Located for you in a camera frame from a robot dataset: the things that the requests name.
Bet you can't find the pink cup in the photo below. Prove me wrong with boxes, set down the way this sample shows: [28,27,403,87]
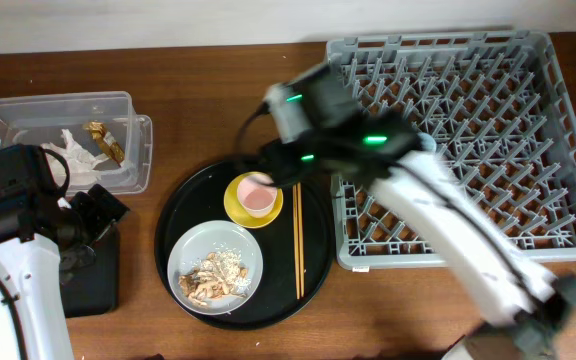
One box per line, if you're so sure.
[236,172,278,218]

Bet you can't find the white napkin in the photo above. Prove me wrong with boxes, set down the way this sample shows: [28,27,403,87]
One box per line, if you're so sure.
[41,129,109,186]

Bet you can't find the gold foil wrapper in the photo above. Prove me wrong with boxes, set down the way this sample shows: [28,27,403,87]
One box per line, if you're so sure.
[83,121,125,166]

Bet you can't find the blue cup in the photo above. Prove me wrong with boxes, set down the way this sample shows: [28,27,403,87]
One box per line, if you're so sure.
[417,132,437,153]

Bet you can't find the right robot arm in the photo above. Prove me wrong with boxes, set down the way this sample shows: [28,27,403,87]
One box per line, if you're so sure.
[264,110,576,359]

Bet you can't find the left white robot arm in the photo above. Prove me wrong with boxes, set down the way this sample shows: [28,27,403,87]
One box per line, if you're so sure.
[0,145,129,359]

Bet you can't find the grey dishwasher rack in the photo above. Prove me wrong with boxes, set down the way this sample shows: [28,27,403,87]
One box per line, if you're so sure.
[326,31,576,262]

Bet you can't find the right wooden chopstick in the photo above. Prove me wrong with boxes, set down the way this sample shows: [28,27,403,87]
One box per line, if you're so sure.
[295,183,305,299]

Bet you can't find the wooden chopstick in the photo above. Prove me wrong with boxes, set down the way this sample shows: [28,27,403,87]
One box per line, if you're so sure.
[295,183,305,299]
[292,184,302,300]

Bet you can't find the left wooden chopstick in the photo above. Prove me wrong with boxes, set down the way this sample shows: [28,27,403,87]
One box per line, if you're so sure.
[292,184,302,300]

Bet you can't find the clear plastic bin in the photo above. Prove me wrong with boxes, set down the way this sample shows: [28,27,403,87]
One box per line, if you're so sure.
[0,91,153,196]

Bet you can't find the black rectangular bin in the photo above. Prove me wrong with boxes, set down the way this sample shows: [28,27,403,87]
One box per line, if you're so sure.
[60,229,120,318]

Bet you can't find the round black tray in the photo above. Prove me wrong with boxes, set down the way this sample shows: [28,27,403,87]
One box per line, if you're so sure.
[154,160,335,330]

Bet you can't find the grey plate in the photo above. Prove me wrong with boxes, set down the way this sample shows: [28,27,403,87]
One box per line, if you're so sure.
[167,221,263,316]

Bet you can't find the food scraps on plate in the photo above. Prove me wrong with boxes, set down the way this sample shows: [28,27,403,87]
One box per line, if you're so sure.
[178,250,251,308]

